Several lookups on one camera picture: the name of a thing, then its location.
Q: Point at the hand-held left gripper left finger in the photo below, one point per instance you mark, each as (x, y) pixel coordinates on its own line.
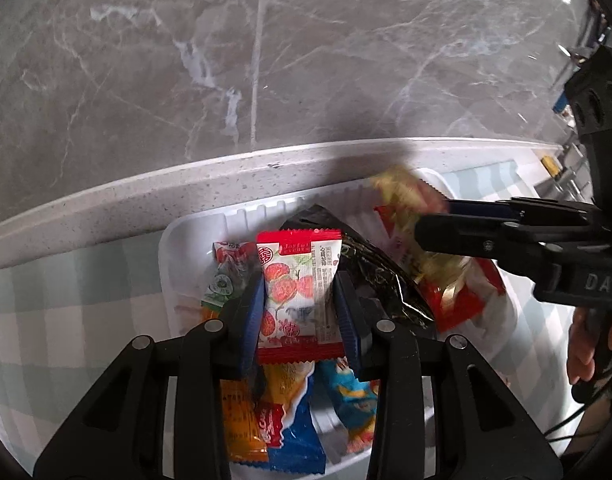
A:
(251, 320)

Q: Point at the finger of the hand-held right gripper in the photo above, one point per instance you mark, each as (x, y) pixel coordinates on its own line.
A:
(525, 210)
(465, 235)

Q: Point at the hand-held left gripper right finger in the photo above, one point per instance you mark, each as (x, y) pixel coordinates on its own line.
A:
(347, 320)

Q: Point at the green red snack packet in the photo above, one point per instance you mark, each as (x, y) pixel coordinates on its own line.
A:
(226, 280)

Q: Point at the red white fruit snack packet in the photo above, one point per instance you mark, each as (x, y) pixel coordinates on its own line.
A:
(296, 285)

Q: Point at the black snack packet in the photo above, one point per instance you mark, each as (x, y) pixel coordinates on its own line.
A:
(380, 270)

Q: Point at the light blue snack packet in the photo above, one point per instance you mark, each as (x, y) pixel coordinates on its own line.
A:
(351, 395)

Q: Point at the gold red snack packet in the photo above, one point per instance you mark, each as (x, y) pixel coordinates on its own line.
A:
(400, 190)

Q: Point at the white plastic tray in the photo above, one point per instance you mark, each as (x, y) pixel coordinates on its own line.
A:
(196, 240)

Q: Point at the red brown patterned snack packet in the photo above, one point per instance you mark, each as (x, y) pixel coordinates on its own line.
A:
(271, 425)

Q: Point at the dark blue snack packet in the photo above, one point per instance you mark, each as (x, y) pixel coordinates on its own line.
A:
(298, 445)

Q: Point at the person's right hand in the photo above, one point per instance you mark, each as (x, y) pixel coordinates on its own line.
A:
(580, 345)

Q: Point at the gold floor socket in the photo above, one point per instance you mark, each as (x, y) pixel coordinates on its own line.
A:
(550, 166)

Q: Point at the checked tablecloth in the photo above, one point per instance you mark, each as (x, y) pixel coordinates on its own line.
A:
(86, 300)

